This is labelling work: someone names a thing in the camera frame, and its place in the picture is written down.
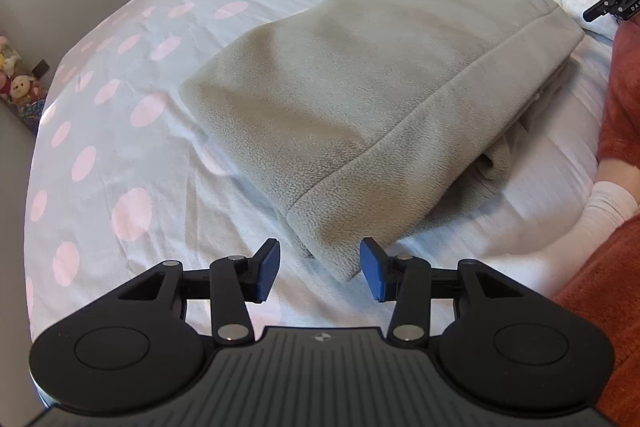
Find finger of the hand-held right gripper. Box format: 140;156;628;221
582;0;626;24

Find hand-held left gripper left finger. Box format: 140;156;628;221
95;237;282;348

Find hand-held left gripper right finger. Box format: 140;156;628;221
360;237;543;348

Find beige fleece jacket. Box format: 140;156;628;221
179;0;586;284

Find pink polka dot bed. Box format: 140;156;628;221
24;0;621;343

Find white sock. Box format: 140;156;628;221
575;179;640;250

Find orange pants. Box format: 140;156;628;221
550;24;640;427

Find hanging plush toy collection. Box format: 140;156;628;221
0;34;48;135

